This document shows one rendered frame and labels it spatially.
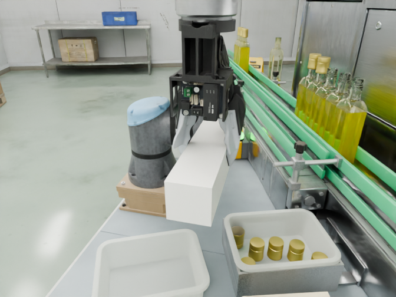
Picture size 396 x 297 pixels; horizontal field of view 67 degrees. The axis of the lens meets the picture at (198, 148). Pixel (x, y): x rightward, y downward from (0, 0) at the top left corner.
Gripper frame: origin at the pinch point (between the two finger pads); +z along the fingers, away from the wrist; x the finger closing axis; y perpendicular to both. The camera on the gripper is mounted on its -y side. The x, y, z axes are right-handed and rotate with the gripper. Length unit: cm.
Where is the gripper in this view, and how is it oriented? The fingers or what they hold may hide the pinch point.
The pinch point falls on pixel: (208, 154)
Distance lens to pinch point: 47.9
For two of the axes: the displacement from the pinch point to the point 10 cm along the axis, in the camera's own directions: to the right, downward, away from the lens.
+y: -2.4, 4.4, -8.7
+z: 0.0, 8.9, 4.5
